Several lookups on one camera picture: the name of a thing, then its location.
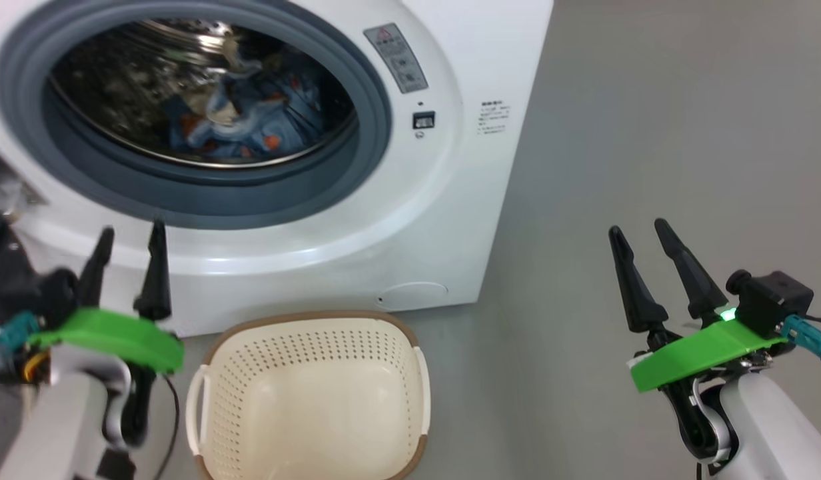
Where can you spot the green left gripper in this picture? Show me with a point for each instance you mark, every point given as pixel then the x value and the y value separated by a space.
pixel 110 336

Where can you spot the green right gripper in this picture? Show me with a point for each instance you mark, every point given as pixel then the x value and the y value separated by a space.
pixel 704 353

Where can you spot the cream beige garment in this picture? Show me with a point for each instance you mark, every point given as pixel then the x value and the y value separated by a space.
pixel 225 110

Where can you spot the blue patterned garment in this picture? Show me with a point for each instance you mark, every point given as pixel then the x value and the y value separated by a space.
pixel 284 126

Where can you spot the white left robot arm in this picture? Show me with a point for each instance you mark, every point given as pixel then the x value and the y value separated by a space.
pixel 50 413

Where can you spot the stainless steel washing machine drum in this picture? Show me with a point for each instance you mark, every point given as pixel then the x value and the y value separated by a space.
pixel 117 86

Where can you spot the white front-load washing machine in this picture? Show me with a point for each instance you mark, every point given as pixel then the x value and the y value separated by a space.
pixel 384 220

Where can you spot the cream perforated laundry basket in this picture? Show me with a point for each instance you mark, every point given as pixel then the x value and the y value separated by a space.
pixel 317 413

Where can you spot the round drain filter cover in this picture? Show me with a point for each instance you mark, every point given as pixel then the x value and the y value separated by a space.
pixel 414 296

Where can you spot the grey warning label strip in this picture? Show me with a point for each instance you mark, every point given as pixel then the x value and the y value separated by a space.
pixel 396 58

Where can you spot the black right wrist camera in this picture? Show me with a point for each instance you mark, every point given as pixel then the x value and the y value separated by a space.
pixel 774 300

